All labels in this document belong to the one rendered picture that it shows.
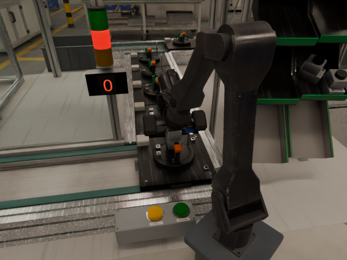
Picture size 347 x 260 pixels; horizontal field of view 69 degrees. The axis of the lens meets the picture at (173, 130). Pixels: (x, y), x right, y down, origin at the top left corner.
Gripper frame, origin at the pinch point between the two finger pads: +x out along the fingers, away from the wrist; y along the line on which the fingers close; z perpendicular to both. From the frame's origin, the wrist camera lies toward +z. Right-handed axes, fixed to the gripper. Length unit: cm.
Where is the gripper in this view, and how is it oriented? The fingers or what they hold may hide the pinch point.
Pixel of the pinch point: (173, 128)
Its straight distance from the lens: 79.8
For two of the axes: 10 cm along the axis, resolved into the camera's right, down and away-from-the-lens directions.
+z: -1.3, -9.4, 3.0
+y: -9.9, 1.0, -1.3
